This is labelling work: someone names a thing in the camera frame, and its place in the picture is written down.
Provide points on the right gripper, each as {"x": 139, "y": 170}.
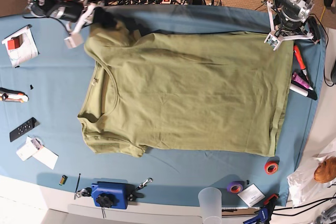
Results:
{"x": 78, "y": 16}

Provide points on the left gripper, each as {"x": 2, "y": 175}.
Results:
{"x": 289, "y": 21}

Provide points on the olive green t-shirt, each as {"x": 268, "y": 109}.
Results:
{"x": 202, "y": 92}

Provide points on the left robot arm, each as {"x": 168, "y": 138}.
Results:
{"x": 291, "y": 20}

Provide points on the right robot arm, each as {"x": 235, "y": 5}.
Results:
{"x": 47, "y": 8}

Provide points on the orange black clamp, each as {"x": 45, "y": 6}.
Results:
{"x": 314, "y": 29}

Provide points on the pink tube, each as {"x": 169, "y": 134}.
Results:
{"x": 297, "y": 79}

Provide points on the white lint roller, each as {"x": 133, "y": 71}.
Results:
{"x": 306, "y": 93}

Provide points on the blue table cloth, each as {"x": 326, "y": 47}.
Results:
{"x": 61, "y": 76}

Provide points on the small orange box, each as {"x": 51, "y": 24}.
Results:
{"x": 13, "y": 43}

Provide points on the orange white utility knife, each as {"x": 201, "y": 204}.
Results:
{"x": 13, "y": 96}

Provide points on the black remote control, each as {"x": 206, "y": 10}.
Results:
{"x": 23, "y": 129}

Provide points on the orange tape roll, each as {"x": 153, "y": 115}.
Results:
{"x": 271, "y": 167}

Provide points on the brown bread roll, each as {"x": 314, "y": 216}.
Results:
{"x": 325, "y": 171}

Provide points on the white paper card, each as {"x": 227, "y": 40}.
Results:
{"x": 47, "y": 157}

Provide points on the white card box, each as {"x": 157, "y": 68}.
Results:
{"x": 29, "y": 148}

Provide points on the white plastic bag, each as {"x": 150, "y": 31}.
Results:
{"x": 302, "y": 185}

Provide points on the black zip tie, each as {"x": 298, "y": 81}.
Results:
{"x": 77, "y": 185}

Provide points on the purple tape roll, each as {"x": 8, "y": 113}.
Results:
{"x": 235, "y": 187}

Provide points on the small green battery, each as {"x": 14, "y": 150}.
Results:
{"x": 63, "y": 180}

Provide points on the white printed card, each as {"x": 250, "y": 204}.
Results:
{"x": 251, "y": 195}

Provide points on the silver carabiner clip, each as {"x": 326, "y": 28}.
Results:
{"x": 144, "y": 183}

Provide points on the blue spring clamp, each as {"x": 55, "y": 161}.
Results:
{"x": 265, "y": 212}

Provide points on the translucent plastic cup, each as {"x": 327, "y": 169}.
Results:
{"x": 210, "y": 201}

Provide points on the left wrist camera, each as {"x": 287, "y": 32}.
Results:
{"x": 273, "y": 41}

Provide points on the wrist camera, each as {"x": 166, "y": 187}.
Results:
{"x": 73, "y": 41}
{"x": 273, "y": 41}

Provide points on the orange handled screwdriver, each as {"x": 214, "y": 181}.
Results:
{"x": 300, "y": 61}

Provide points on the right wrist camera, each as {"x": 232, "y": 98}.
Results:
{"x": 73, "y": 41}

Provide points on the blue clamp mount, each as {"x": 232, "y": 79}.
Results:
{"x": 112, "y": 195}

